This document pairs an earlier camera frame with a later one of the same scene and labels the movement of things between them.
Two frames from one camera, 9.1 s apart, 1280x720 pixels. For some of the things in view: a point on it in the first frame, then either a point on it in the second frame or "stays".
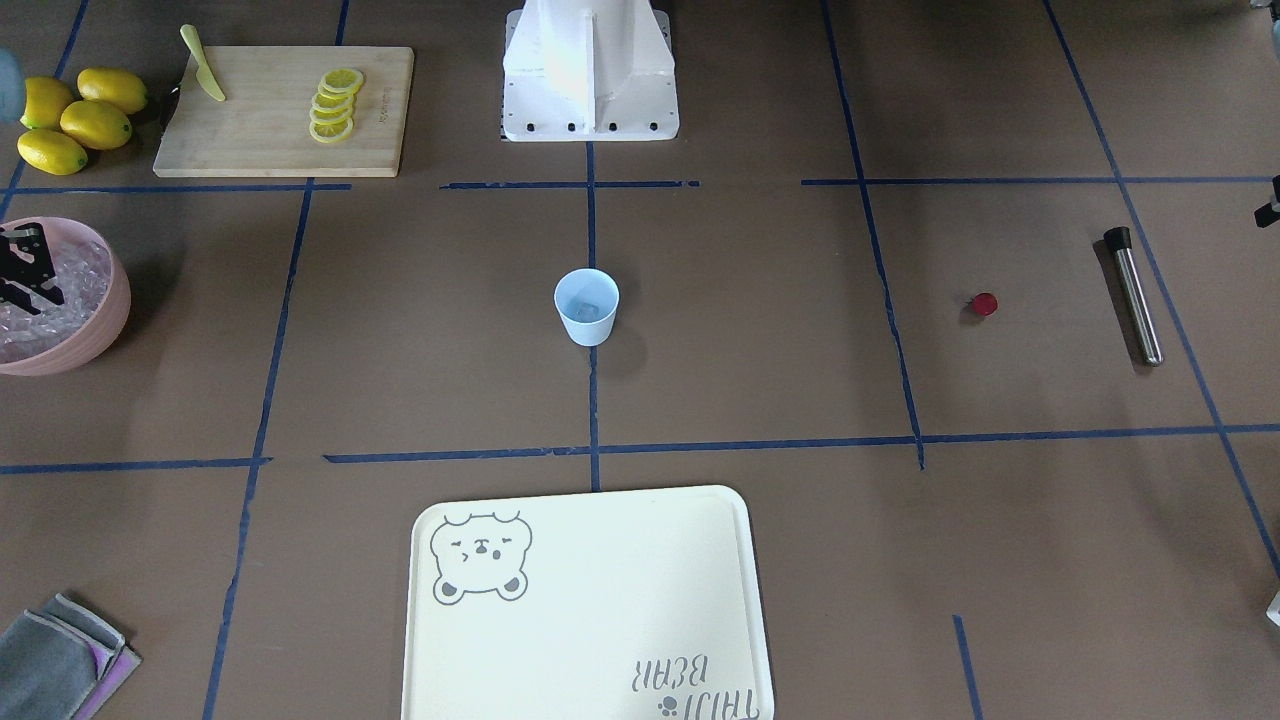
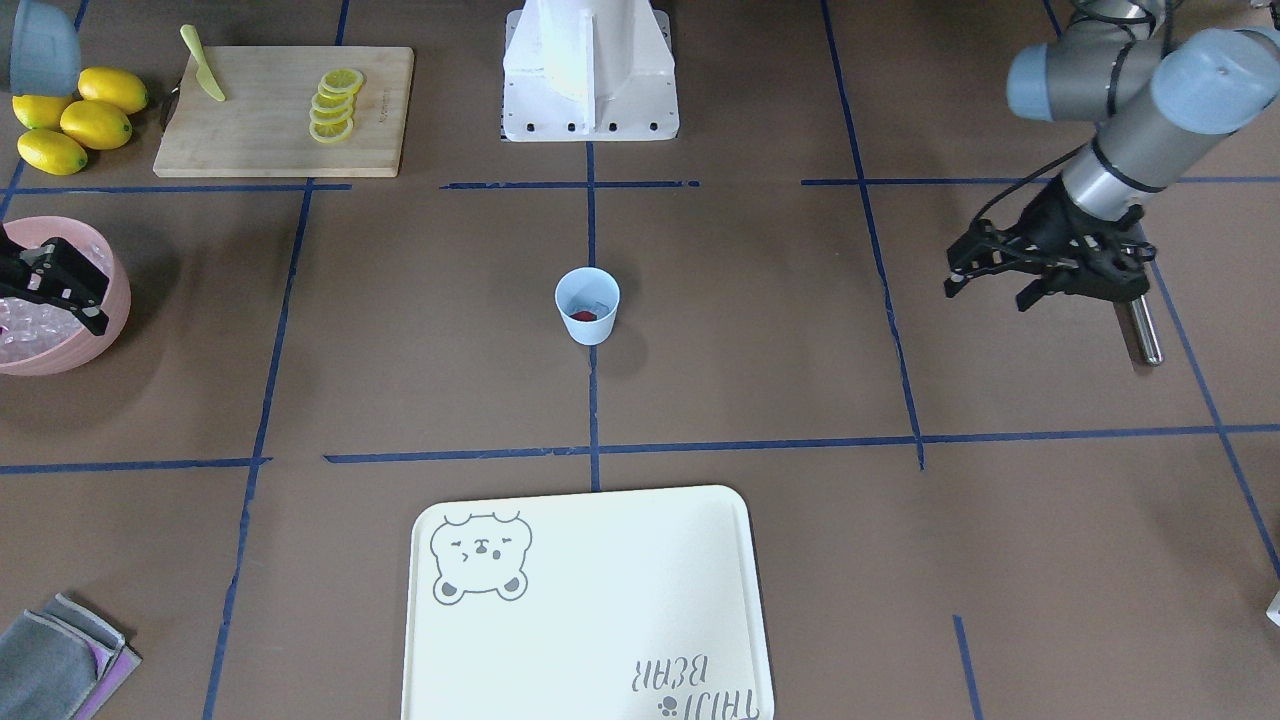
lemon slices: [331, 117] stays
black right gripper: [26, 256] to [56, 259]
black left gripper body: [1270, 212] to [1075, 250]
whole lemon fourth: [51, 151] stays
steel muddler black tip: [1120, 241] stays
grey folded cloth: [61, 661] stays
